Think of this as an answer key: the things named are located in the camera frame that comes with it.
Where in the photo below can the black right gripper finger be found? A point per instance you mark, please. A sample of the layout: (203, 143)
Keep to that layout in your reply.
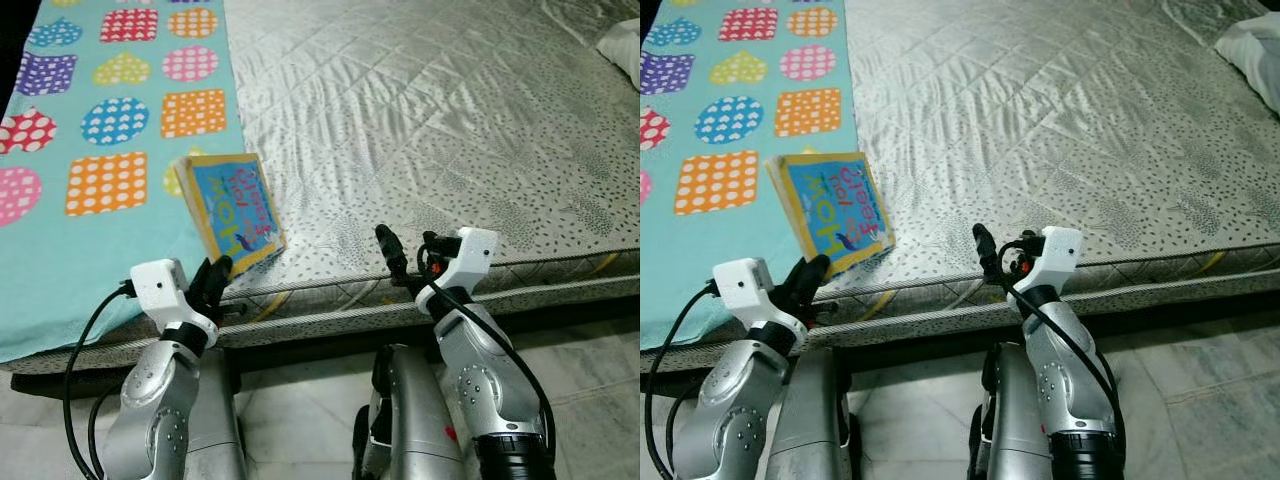
(987, 250)
(390, 252)

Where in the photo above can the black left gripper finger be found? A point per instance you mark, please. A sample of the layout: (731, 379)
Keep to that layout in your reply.
(797, 283)
(220, 272)
(201, 282)
(818, 272)

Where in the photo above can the blue yellow children's book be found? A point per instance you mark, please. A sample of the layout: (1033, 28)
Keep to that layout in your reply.
(235, 210)
(840, 210)

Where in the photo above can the teal patterned blanket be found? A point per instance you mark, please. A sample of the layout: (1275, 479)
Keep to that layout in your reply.
(130, 230)
(740, 240)

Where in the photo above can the white pillow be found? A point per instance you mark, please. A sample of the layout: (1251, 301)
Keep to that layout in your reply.
(625, 50)
(1255, 60)

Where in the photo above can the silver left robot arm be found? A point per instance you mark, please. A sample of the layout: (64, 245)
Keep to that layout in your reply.
(150, 410)
(730, 410)

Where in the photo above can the left robot leg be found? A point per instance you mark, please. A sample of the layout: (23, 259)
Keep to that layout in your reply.
(810, 420)
(215, 430)

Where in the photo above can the robot leg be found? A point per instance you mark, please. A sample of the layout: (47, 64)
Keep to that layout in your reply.
(415, 420)
(810, 420)
(1010, 420)
(215, 430)

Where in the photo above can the grey quilted mattress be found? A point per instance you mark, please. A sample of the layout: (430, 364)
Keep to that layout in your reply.
(420, 120)
(1020, 120)

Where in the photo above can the right robot leg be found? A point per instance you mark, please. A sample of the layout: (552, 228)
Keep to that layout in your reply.
(1010, 420)
(415, 420)

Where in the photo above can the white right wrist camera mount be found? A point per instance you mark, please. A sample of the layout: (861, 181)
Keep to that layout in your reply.
(1060, 248)
(472, 250)

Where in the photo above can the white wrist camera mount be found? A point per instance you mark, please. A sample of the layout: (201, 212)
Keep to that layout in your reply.
(158, 285)
(1060, 248)
(742, 285)
(472, 250)

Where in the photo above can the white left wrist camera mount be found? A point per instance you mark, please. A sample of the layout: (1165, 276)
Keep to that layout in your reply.
(742, 285)
(158, 285)

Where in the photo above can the dark bed frame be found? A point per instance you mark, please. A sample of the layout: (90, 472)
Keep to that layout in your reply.
(330, 338)
(920, 335)

